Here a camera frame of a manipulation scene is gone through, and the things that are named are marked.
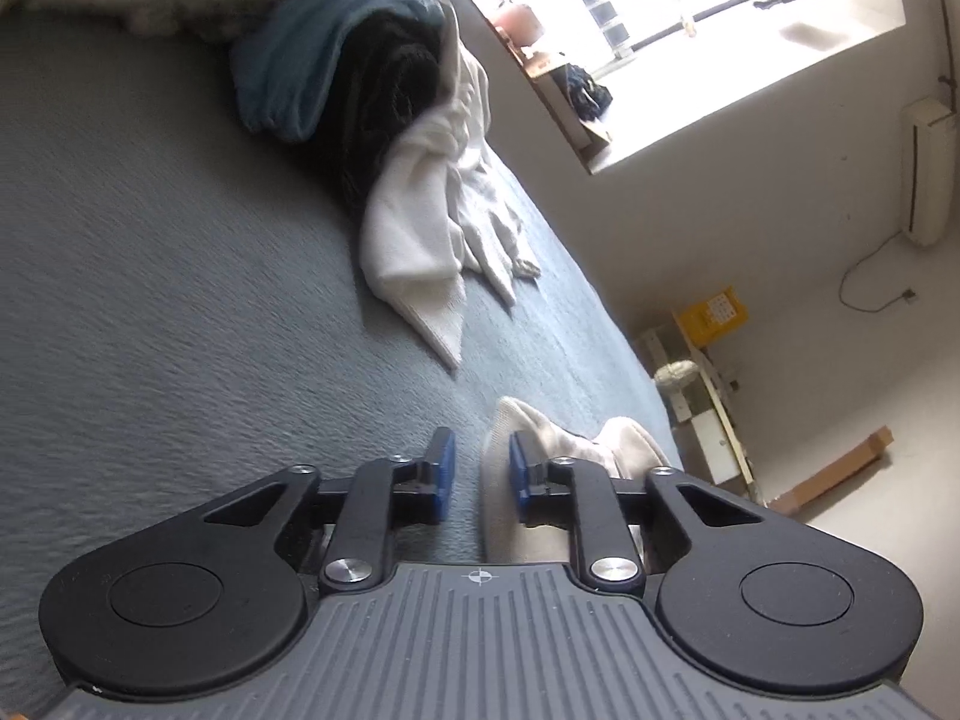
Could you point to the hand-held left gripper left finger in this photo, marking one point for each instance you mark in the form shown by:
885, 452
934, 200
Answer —
446, 466

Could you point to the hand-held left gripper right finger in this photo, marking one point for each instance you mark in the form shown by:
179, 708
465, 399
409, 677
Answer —
517, 466

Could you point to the beige zip jacket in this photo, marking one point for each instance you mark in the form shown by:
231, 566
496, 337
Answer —
499, 510

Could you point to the dark clothes bundle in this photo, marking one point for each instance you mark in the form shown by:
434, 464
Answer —
589, 90

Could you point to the wooden desk with drawers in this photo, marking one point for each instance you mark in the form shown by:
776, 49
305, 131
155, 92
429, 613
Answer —
712, 427

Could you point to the white sweatshirt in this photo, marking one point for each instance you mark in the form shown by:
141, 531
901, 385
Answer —
412, 225

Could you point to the yellow box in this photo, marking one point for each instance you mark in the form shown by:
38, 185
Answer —
712, 315

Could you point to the grey-blue bed blanket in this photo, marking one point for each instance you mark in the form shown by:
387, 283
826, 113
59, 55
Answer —
187, 277

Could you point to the cardboard box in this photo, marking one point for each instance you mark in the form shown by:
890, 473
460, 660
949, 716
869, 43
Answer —
596, 135

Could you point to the wooden window sill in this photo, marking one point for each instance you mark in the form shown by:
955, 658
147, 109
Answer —
555, 97

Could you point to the blue folded sweater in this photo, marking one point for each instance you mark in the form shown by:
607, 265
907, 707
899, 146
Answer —
300, 52

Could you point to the pink and white pot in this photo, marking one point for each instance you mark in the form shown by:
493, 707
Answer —
517, 21

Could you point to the window security grille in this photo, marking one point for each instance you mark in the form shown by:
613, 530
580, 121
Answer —
675, 26

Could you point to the white air conditioner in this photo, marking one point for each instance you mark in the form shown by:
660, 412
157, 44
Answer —
928, 172

